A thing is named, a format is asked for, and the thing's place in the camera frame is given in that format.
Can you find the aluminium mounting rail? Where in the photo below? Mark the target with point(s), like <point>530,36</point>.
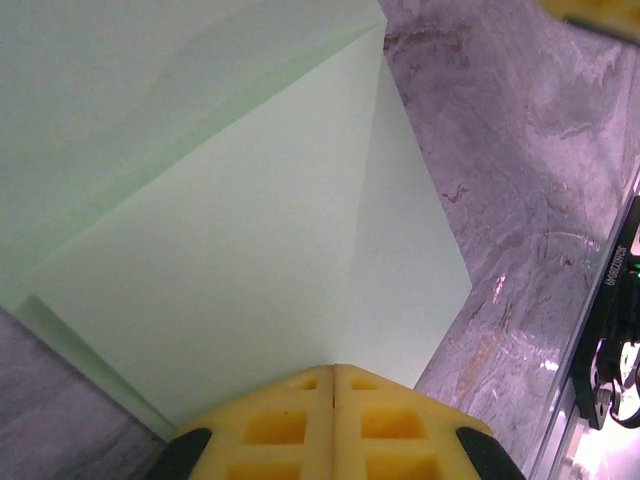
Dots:
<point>560,450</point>

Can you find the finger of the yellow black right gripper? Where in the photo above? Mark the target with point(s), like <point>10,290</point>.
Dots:
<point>600,9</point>

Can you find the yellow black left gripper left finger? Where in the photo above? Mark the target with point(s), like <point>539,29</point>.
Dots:
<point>270,435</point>

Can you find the light green paper sheet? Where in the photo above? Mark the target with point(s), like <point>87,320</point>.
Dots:
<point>200,200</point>

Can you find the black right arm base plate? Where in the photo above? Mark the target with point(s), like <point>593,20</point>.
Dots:
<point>597,395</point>

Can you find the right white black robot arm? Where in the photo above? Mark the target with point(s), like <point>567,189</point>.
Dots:
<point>622,260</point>

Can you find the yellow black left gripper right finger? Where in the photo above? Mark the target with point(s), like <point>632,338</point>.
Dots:
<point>395,440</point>

